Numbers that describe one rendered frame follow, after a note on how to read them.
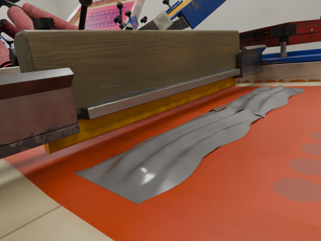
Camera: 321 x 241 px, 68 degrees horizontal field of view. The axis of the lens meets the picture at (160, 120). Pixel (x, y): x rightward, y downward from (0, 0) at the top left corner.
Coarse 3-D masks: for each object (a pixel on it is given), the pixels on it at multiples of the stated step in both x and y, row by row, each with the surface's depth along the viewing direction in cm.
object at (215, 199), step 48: (96, 144) 23; (240, 144) 19; (288, 144) 18; (48, 192) 15; (96, 192) 14; (192, 192) 13; (240, 192) 13; (144, 240) 10; (192, 240) 10; (240, 240) 9; (288, 240) 9
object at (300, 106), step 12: (216, 96) 40; (228, 96) 39; (300, 96) 33; (312, 96) 32; (180, 108) 34; (192, 108) 33; (204, 108) 32; (288, 108) 27; (300, 108) 27; (312, 108) 26; (312, 120) 22
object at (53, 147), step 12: (228, 84) 43; (192, 96) 35; (204, 96) 37; (156, 108) 29; (168, 108) 31; (120, 120) 25; (132, 120) 27; (84, 132) 22; (96, 132) 23; (48, 144) 20; (60, 144) 21; (72, 144) 22
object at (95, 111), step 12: (228, 72) 37; (180, 84) 29; (192, 84) 30; (204, 84) 33; (132, 96) 23; (144, 96) 24; (156, 96) 26; (168, 96) 27; (84, 108) 20; (96, 108) 20; (108, 108) 21; (120, 108) 22
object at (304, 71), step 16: (272, 64) 47; (288, 64) 45; (304, 64) 43; (320, 64) 41; (240, 80) 52; (256, 80) 50; (272, 80) 47; (288, 80) 46; (304, 80) 44; (320, 80) 42
